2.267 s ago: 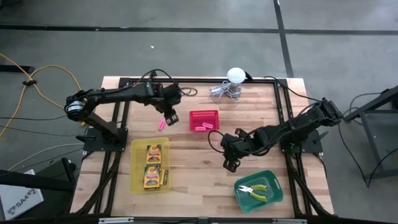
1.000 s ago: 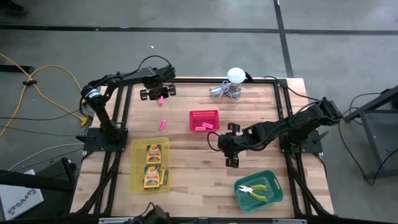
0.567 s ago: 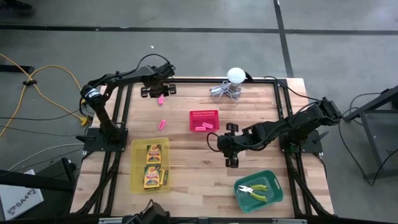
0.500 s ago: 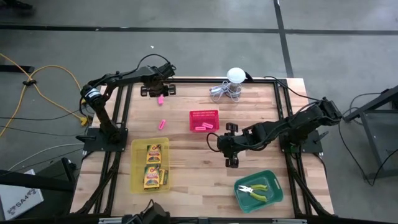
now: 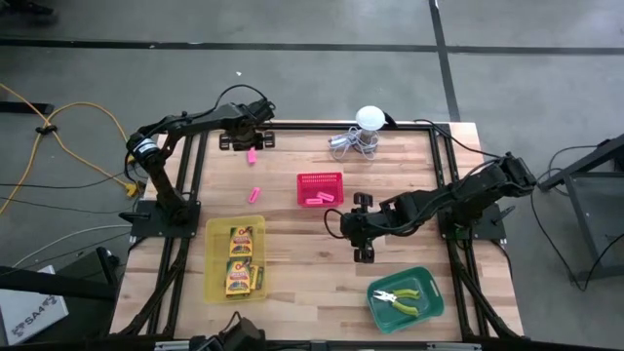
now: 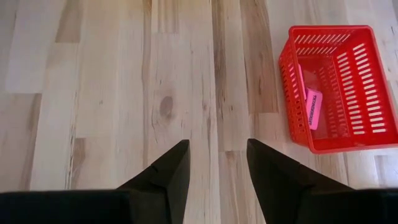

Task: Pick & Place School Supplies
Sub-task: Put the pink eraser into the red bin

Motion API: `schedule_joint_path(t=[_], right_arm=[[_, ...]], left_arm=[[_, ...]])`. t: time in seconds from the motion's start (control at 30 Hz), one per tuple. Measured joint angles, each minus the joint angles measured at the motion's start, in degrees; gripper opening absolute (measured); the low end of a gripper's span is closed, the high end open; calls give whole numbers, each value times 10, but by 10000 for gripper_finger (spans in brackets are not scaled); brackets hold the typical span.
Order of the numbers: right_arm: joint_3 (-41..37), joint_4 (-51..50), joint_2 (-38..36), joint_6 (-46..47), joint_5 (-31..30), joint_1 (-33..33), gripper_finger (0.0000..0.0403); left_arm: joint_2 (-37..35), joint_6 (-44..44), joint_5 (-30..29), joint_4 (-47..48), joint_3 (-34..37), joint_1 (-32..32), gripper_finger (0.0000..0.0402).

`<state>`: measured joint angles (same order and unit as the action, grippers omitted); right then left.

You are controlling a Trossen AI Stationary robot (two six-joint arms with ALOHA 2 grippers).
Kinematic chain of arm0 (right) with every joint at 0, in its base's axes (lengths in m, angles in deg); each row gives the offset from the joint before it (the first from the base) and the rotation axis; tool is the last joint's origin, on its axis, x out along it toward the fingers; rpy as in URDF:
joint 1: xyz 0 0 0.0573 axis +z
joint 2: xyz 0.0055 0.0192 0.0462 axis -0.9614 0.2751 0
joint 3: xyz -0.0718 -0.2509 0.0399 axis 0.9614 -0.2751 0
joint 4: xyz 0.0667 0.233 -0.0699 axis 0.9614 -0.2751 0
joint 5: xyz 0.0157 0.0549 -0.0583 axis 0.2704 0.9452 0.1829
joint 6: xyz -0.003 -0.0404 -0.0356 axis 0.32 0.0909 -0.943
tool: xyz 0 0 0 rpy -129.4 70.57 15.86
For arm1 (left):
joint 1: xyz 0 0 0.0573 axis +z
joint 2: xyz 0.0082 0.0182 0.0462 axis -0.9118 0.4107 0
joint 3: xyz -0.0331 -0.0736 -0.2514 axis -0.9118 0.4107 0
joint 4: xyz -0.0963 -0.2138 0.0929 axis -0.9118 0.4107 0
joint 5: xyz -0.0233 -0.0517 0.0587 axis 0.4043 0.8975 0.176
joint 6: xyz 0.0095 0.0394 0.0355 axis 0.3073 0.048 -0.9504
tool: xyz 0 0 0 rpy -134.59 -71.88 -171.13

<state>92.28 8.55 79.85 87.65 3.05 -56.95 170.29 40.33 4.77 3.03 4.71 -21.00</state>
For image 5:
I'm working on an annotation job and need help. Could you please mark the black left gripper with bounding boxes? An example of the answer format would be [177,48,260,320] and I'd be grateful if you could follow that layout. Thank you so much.
[218,99,277,151]

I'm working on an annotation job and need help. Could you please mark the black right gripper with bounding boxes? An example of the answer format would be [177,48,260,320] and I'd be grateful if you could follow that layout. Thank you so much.
[340,191,396,265]

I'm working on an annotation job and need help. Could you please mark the red plastic basket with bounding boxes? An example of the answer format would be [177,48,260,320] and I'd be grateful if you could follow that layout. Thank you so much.
[296,171,345,209]

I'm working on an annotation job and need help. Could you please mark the green-handled pliers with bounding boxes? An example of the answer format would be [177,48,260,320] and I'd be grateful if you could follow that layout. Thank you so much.
[372,287,421,317]

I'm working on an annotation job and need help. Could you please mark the white mushroom table lamp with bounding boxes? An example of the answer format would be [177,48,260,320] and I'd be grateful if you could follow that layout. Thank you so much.
[354,104,387,155]

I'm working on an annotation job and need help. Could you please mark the teal plastic bin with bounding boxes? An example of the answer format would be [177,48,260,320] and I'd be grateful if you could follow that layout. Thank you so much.
[366,265,446,335]

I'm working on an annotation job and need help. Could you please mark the yellow translucent plastic tray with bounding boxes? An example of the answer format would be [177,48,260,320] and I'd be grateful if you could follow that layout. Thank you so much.
[203,214,268,305]

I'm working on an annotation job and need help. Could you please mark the black metal cart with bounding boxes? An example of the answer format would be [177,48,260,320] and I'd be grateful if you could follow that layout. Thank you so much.
[535,134,624,284]

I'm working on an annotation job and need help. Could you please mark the black floor stand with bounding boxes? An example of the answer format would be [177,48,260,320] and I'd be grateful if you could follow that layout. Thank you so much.
[0,246,122,303]

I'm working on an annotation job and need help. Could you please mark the person's foot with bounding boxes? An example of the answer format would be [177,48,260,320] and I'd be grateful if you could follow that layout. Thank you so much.
[0,0,55,16]

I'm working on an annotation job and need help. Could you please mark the white cardboard box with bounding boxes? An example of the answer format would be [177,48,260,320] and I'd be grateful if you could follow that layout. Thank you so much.
[0,265,69,346]

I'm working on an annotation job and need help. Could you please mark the black aluminium table frame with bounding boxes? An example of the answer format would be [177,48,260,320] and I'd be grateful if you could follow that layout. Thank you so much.
[116,110,523,342]

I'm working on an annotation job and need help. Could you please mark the white lamp cable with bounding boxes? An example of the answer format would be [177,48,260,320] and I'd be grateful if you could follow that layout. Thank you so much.
[329,127,379,162]

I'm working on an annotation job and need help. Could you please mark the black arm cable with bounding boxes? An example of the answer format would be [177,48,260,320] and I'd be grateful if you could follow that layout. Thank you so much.
[412,118,503,160]

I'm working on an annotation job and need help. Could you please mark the black device with cable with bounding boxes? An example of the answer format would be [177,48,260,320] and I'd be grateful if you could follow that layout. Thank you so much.
[188,311,268,351]

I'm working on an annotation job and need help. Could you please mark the yellow extension cable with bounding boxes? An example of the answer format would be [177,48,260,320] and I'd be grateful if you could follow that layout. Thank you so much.
[0,82,140,215]

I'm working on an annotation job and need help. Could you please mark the black floor cable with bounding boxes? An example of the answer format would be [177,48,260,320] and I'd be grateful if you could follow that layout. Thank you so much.
[528,145,624,293]

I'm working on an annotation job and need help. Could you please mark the white floor cable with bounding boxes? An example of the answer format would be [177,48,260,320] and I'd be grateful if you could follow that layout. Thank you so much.
[12,222,134,269]

